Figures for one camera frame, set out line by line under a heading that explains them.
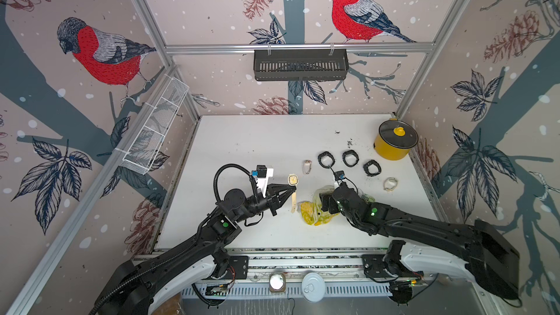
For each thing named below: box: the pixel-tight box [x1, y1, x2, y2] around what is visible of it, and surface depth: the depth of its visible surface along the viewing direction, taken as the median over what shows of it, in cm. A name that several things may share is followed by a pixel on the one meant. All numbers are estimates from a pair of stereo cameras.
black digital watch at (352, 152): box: [341, 149, 360, 168], surface depth 103 cm
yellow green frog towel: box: [296, 185, 340, 227], surface depth 85 cm
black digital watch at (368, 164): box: [363, 158, 382, 177], surface depth 100 cm
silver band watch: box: [302, 159, 313, 175], surface depth 102 cm
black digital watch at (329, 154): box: [317, 150, 336, 170], surface depth 103 cm
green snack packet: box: [361, 193, 376, 204], surface depth 92 cm
